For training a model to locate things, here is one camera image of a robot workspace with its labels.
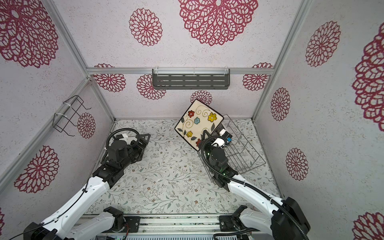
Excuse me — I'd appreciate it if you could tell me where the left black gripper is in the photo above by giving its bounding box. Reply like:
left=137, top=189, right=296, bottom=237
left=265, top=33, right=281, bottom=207
left=120, top=133, right=150, bottom=170

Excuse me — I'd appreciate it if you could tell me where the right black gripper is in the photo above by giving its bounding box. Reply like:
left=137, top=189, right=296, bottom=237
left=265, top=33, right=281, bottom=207
left=200, top=130, right=221, bottom=175

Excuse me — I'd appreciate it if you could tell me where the dark square floral plate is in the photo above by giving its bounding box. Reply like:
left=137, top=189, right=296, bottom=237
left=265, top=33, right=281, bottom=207
left=175, top=100, right=225, bottom=151

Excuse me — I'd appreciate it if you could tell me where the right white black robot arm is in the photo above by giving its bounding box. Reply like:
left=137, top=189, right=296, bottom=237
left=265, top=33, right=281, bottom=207
left=197, top=128, right=311, bottom=240

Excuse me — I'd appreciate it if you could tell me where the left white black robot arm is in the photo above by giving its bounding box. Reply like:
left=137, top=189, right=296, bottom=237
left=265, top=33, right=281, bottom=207
left=22, top=128, right=151, bottom=240

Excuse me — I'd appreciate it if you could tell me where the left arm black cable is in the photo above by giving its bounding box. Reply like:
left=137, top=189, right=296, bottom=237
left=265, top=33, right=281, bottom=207
left=8, top=127, right=142, bottom=240

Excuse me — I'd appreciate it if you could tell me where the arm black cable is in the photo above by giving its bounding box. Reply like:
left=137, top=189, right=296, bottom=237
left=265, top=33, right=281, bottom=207
left=200, top=135, right=311, bottom=240
left=8, top=127, right=142, bottom=240

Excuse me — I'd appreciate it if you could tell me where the chrome wire dish rack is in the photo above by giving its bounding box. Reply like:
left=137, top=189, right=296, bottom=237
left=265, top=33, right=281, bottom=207
left=196, top=113, right=267, bottom=184

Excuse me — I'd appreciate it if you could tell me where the grey slotted wall shelf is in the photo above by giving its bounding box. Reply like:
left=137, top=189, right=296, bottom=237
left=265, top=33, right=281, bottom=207
left=152, top=69, right=231, bottom=90

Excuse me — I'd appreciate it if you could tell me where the black wire wall basket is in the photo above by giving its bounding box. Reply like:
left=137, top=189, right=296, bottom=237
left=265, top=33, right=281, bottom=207
left=52, top=95, right=91, bottom=137

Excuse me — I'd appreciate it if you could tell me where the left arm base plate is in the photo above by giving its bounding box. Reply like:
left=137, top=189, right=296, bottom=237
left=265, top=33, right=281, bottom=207
left=101, top=215, right=141, bottom=234

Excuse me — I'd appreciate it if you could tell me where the aluminium mounting rail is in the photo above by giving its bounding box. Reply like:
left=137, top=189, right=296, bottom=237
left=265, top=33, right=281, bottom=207
left=74, top=212, right=306, bottom=236

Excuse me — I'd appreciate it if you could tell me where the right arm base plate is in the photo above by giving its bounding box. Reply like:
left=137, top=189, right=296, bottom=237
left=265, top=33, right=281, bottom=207
left=219, top=215, right=249, bottom=232

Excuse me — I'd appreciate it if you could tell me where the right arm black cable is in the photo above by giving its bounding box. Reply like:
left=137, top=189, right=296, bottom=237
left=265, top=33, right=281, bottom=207
left=200, top=135, right=311, bottom=240

